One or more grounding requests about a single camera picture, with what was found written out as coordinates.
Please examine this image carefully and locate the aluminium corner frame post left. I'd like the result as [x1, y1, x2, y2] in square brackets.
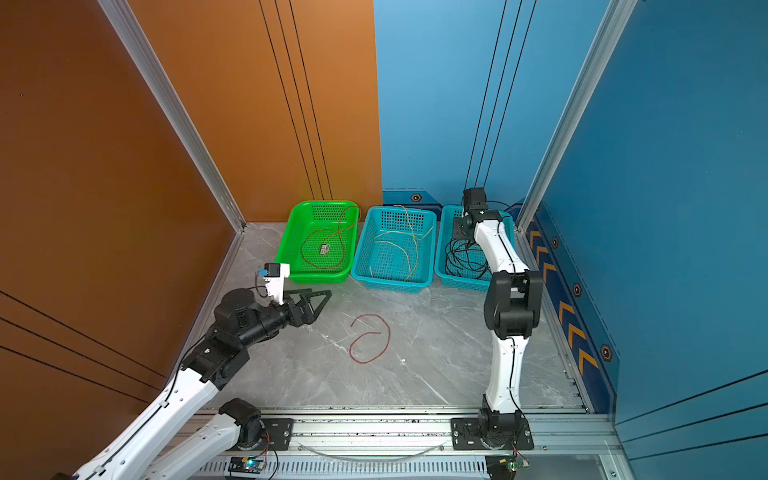
[98, 0, 246, 233]

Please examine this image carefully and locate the right teal plastic basket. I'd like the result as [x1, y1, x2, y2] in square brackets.
[435, 205, 526, 292]

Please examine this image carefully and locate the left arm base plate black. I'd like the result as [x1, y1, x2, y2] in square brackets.
[235, 418, 294, 452]

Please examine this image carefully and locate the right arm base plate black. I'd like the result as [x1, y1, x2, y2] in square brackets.
[450, 417, 535, 452]

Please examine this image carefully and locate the teal plastic basket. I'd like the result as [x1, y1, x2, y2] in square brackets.
[435, 205, 526, 292]
[350, 205, 438, 294]

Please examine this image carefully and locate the middle teal plastic basket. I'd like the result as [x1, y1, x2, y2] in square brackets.
[350, 205, 438, 294]

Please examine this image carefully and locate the thin yellow wire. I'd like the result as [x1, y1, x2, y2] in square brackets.
[373, 225, 436, 272]

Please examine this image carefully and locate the long black cable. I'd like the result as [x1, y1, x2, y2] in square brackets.
[443, 237, 493, 281]

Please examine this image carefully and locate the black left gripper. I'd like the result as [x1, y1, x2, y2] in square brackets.
[238, 286, 330, 353]

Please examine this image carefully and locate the aluminium corner frame post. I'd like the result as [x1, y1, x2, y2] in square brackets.
[516, 0, 637, 235]
[98, 0, 246, 233]

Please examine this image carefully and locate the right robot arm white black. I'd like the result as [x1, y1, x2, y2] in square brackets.
[454, 187, 544, 452]

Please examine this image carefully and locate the green plastic basket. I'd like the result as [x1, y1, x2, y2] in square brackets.
[276, 200, 360, 285]

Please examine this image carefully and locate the green circuit board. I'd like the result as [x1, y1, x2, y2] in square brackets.
[485, 456, 530, 480]
[227, 456, 267, 477]

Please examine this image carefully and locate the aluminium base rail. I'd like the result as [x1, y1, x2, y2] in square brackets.
[193, 407, 634, 479]

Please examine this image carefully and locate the thin red wire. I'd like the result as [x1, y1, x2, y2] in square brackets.
[349, 314, 392, 366]

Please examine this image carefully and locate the left green circuit board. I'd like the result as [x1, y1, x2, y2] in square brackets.
[227, 456, 267, 477]

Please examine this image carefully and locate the right green circuit board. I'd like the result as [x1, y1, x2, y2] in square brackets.
[485, 456, 530, 480]

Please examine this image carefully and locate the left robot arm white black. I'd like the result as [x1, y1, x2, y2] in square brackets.
[72, 288, 332, 479]

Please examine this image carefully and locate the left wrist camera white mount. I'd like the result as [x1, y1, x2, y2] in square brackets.
[255, 263, 290, 305]

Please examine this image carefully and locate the aluminium corner frame post right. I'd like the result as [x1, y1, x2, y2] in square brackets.
[516, 0, 637, 235]

